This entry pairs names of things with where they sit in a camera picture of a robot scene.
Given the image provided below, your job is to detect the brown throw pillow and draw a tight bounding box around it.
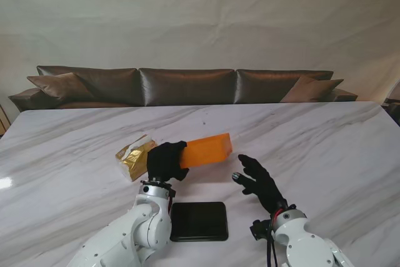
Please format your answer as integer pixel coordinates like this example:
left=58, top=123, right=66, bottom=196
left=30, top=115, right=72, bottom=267
left=26, top=72, right=94, bottom=102
left=280, top=75, right=344, bottom=103

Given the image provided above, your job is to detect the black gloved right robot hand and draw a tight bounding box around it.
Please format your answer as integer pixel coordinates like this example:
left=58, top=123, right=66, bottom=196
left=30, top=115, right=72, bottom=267
left=231, top=154, right=288, bottom=214

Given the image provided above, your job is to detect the orange plastic tissue box cover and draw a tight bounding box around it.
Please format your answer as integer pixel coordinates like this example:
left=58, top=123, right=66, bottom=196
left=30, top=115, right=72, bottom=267
left=179, top=133, right=234, bottom=169

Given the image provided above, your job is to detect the gold tissue pack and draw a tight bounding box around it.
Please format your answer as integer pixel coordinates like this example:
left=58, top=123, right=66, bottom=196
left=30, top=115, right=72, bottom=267
left=115, top=134, right=158, bottom=183

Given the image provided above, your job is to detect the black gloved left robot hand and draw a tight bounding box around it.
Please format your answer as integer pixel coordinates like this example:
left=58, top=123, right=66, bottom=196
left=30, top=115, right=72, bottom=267
left=146, top=141, right=190, bottom=183

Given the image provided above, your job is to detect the wooden background furniture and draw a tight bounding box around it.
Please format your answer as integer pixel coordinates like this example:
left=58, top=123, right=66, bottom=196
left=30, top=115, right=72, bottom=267
left=0, top=103, right=10, bottom=134

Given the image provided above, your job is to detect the brown leather sofa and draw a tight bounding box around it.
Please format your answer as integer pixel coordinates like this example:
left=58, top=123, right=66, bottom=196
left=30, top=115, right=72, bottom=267
left=8, top=65, right=359, bottom=113

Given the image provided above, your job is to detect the dark background equipment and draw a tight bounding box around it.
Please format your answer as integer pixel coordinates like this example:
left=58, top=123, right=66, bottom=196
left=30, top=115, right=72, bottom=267
left=382, top=81, right=400, bottom=124

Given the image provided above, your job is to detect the black tissue box base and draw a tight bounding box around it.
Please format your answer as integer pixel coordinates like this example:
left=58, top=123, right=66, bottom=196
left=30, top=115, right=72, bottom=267
left=170, top=201, right=229, bottom=242

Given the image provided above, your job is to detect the red black right arm cable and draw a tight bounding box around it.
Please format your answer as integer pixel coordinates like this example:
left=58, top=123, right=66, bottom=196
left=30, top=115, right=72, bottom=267
left=265, top=207, right=281, bottom=267

